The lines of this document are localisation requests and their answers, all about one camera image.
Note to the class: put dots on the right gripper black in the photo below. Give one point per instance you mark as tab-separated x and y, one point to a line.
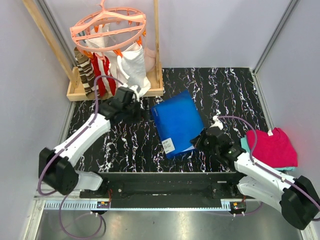
197	142

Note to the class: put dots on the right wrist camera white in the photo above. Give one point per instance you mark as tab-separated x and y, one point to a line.
217	123

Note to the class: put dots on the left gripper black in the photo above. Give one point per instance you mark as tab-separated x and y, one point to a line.
142	115

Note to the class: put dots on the teal folded garment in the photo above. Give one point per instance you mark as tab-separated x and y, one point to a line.
245	146

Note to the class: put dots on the pale pink hanging cloth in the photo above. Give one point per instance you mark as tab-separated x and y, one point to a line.
149	58

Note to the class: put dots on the white hanging towel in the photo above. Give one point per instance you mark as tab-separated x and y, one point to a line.
131	68

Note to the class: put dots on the pink round clip hanger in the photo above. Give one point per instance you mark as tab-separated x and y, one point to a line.
109	30

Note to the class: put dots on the white cloth behind hanger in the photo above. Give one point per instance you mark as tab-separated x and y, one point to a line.
99	42

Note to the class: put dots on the pink folded t-shirt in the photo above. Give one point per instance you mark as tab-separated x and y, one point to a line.
274	150

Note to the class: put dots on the wooden rack frame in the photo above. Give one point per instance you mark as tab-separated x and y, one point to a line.
43	18

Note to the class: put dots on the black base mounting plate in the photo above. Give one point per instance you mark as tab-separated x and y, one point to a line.
202	188

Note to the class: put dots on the blue plastic folder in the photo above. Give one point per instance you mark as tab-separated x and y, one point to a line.
177	121

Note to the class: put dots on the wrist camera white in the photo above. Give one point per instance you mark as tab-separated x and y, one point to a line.
135	89
217	123

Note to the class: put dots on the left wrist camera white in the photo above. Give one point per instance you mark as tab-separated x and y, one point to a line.
135	89

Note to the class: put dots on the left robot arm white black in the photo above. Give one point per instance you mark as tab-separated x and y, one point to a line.
57	166

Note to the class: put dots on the black marble pattern mat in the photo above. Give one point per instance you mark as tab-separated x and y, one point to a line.
136	147

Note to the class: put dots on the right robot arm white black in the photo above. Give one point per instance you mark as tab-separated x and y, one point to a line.
295	198

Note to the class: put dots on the brown striped sock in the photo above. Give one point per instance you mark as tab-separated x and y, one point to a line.
86	73

